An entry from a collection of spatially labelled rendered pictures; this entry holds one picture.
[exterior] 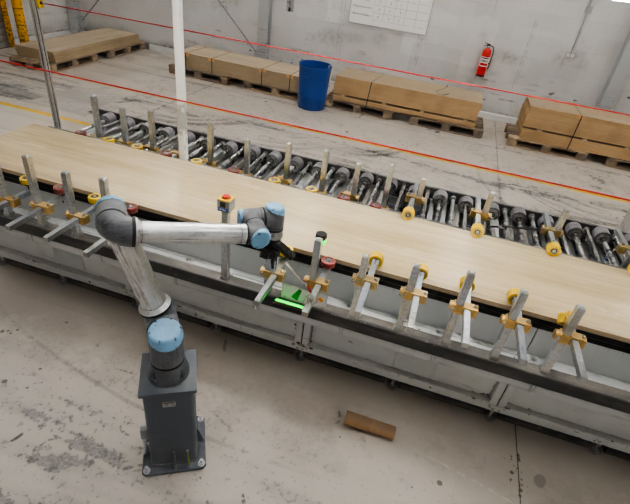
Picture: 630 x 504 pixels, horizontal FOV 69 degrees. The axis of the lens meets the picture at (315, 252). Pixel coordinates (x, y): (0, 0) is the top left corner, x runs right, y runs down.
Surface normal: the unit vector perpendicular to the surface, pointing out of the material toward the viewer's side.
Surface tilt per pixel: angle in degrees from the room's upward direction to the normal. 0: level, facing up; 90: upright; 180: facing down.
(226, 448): 0
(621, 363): 90
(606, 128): 90
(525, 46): 90
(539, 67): 90
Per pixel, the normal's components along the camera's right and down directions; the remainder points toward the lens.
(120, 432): 0.12, -0.82
